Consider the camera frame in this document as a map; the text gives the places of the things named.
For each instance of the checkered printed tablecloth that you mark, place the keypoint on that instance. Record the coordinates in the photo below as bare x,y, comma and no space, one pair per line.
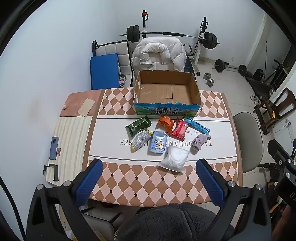
129,183

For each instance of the blue folded mat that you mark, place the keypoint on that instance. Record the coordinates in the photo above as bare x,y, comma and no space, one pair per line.
104,71

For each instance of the cream padded chair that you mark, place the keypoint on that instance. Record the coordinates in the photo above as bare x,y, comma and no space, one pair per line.
115,49

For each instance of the chrome dumbbell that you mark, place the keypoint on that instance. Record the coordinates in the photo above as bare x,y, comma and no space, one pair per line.
206,76
211,82

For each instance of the white puffer jacket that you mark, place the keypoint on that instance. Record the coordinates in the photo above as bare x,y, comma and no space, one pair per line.
159,51

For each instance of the orange snack packet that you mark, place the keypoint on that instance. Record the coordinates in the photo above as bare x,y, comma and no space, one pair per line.
165,121

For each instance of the long blue packet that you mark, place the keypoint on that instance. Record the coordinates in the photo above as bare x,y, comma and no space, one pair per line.
196,125

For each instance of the grey office chair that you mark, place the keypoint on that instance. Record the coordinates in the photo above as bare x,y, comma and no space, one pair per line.
247,139

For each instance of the short barbell with black plates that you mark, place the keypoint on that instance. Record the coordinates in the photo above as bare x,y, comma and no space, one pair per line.
219,64

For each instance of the red snack packet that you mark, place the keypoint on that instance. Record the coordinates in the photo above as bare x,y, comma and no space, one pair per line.
180,129

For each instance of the dark wooden chair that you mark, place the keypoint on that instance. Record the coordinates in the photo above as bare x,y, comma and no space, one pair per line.
285,97

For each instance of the cardboard box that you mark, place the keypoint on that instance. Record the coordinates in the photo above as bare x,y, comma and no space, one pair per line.
161,92

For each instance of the black long stick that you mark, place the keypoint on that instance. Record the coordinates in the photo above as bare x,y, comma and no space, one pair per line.
266,55

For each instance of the white cotton plastic bag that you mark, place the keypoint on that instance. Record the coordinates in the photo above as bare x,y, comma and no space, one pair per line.
175,158

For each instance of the blue grey phone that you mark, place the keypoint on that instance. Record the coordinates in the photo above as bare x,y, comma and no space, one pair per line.
54,148

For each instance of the black square box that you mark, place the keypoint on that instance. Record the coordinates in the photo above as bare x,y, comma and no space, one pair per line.
258,74

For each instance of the grey purple cloth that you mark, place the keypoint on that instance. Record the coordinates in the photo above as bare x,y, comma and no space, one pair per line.
200,141

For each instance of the black phone clamp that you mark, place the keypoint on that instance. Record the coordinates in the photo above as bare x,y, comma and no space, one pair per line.
56,172

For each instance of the long barbell with black plates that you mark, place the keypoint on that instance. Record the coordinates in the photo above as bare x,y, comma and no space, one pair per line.
171,34

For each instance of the light blue tissue pack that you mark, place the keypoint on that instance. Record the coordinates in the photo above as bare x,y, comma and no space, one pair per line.
158,143

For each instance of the black and blue weight bench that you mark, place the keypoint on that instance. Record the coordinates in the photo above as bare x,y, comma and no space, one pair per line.
190,66

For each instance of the silver glitter pouch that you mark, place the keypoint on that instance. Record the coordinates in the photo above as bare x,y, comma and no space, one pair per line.
140,140

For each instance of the white barbell rack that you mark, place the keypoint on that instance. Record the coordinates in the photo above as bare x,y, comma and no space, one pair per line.
202,30

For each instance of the person's right hand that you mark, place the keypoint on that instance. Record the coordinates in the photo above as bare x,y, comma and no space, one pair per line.
289,220

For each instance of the green wet wipes pack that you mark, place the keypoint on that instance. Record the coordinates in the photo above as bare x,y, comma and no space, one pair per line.
137,125

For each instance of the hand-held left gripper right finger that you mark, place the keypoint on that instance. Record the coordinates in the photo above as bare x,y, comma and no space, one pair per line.
211,183

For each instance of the tan card piece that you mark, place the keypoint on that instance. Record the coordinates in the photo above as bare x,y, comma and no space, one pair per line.
86,106

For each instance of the red and white small box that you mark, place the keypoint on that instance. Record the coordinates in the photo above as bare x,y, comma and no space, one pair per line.
121,82

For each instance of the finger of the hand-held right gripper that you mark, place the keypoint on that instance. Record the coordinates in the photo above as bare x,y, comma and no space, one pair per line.
277,150

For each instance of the black exercise machine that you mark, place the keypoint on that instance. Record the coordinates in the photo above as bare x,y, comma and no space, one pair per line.
266,85

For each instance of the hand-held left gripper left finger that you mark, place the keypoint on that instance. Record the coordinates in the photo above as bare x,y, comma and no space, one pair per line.
91,183

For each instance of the person's dark fleece clothing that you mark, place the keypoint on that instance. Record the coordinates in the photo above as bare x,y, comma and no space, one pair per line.
173,222

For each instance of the white shoe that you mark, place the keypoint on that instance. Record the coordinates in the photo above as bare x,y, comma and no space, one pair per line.
253,97
257,101

